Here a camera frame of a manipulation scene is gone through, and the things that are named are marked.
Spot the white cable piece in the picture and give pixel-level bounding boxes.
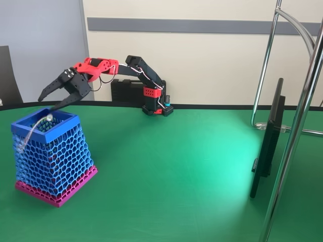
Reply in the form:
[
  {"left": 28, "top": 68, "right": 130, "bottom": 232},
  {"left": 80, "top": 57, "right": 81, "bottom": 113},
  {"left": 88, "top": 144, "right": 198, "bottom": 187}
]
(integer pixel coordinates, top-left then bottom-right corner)
[{"left": 17, "top": 113, "right": 54, "bottom": 153}]

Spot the blue and pink lattice basket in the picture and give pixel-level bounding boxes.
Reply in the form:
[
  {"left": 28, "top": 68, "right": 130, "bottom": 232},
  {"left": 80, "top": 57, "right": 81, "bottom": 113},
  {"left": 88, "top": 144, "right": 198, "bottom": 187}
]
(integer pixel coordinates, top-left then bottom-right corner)
[{"left": 10, "top": 107, "right": 98, "bottom": 208}]

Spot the black plastic tool case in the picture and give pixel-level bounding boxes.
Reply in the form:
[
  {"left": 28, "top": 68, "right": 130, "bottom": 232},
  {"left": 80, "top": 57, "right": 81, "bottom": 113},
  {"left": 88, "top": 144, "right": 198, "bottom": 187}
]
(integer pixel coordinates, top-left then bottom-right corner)
[{"left": 110, "top": 78, "right": 147, "bottom": 103}]

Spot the light grey door panel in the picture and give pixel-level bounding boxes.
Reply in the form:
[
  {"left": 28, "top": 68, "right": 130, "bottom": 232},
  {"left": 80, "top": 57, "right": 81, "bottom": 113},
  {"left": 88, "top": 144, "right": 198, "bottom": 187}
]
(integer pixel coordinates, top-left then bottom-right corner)
[{"left": 0, "top": 0, "right": 94, "bottom": 103}]

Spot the black chair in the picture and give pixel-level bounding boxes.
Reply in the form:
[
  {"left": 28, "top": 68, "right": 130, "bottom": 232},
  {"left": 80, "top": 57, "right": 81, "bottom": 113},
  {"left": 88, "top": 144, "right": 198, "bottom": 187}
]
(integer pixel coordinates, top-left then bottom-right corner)
[{"left": 0, "top": 45, "right": 24, "bottom": 105}]

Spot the black clamp with teal knob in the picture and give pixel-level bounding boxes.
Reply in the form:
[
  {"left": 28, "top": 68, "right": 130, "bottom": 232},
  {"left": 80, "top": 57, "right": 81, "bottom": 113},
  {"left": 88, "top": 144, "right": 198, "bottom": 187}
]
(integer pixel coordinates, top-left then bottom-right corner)
[{"left": 163, "top": 94, "right": 175, "bottom": 117}]

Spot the green cloth with black border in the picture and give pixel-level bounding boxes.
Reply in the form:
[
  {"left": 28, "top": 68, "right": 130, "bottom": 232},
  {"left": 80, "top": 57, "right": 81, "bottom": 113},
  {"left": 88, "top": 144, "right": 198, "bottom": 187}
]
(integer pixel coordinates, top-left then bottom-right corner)
[{"left": 0, "top": 100, "right": 323, "bottom": 242}]

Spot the black LED light panel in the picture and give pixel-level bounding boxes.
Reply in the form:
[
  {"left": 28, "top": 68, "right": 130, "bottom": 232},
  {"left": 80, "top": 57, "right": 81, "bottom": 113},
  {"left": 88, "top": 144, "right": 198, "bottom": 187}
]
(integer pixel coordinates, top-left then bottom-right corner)
[{"left": 249, "top": 77, "right": 287, "bottom": 199}]

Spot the chrome metal stand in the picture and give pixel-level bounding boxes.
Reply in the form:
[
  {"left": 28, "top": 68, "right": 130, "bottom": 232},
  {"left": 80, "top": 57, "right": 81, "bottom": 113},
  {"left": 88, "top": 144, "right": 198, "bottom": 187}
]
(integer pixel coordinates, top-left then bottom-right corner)
[{"left": 250, "top": 0, "right": 323, "bottom": 242}]

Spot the grey wall rail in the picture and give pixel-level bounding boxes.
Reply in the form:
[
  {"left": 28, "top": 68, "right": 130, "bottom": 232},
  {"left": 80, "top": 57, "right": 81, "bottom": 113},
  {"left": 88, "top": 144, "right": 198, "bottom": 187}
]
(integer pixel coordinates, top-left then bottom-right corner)
[{"left": 87, "top": 17, "right": 321, "bottom": 35}]

